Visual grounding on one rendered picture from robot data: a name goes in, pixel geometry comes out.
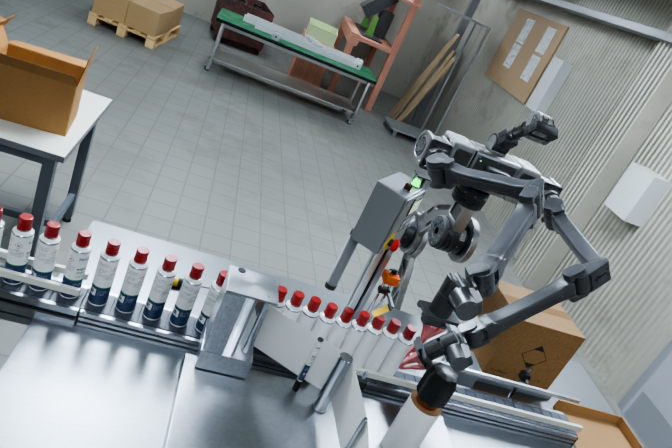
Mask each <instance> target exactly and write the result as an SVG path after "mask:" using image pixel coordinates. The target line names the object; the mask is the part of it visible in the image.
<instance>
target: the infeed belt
mask: <svg viewBox="0 0 672 448"><path fill-rule="evenodd" d="M89 292H90V289H89V290H88V292H87V294H86V296H85V298H84V300H83V302H82V304H81V306H80V308H79V309H83V310H87V311H91V312H95V313H99V314H103V315H106V316H110V317H114V318H118V319H122V320H126V321H130V322H134V323H138V324H142V325H146V326H150V327H154V328H157V329H161V330H165V331H169V332H173V333H177V334H181V335H185V336H189V337H193V338H197V339H200V336H201V334H199V333H198V332H196V330H195V325H196V322H197V319H198V318H196V319H195V317H192V316H190V317H189V320H188V322H187V325H186V326H185V327H184V328H181V329H178V328H174V327H172V326H171V325H170V324H169V318H170V316H171V313H172V311H170V313H169V310H166V309H164V310H163V312H162V315H161V318H160V320H158V321H156V322H151V321H147V320H146V319H144V318H143V316H142V313H143V310H144V307H145V304H144V305H143V303H139V302H137V303H136V306H135V309H134V312H133V313H131V314H129V315H123V314H120V313H118V312H117V311H116V309H115V305H116V302H117V299H118V297H116V296H113V295H109V298H108V301H107V304H106V305H105V306H104V307H100V308H97V307H93V306H91V305H89V304H88V302H87V299H88V296H89ZM115 298H116V299H115ZM142 305H143V306H142ZM253 353H256V354H260V355H263V356H267V357H269V356H268V355H266V354H265V353H264V352H262V351H261V350H259V349H258V348H256V347H253ZM394 377H398V378H401V379H405V380H409V381H413V382H417V383H418V382H419V381H420V379H421V378H422V377H419V376H415V375H412V374H408V373H403V372H400V371H396V373H395V374H394ZM366 380H367V382H369V383H373V384H377V385H381V386H385V387H389V388H393V389H397V390H401V391H405V392H409V393H412V391H413V390H415V389H411V388H407V387H403V386H399V385H395V384H391V383H385V382H383V381H380V380H376V379H372V378H368V377H366ZM455 393H459V394H463V395H467V396H470V397H474V398H478V399H482V400H486V401H490V402H493V403H497V404H501V405H505V406H509V407H513V408H516V409H520V410H524V411H528V412H532V413H536V414H539V415H543V416H547V417H551V418H555V419H559V420H562V421H566V422H570V421H569V419H568V418H567V416H566V415H563V414H559V413H555V412H552V411H548V410H544V409H539V408H536V407H533V406H529V405H525V404H521V403H517V402H514V401H510V400H506V399H502V398H499V397H495V396H491V395H487V394H483V393H480V392H476V391H472V390H468V389H464V388H461V387H457V386H456V390H455ZM448 403H452V404H456V405H460V406H464V407H468V408H471V409H475V410H479V411H483V412H487V413H491V414H495V415H499V416H503V417H507V418H511V419H515V420H519V421H523V422H526V423H530V424H534V425H538V426H542V427H546V428H550V429H554V430H558V431H562V432H566V433H570V434H574V435H577V433H576V432H575V431H574V430H570V429H566V428H562V427H559V426H555V425H551V424H547V423H543V422H539V421H535V420H531V419H527V418H524V417H520V416H516V415H512V414H508V413H504V412H500V411H496V410H492V409H489V408H485V407H481V406H477V405H473V404H469V403H465V402H461V401H457V400H454V399H449V401H448Z"/></svg>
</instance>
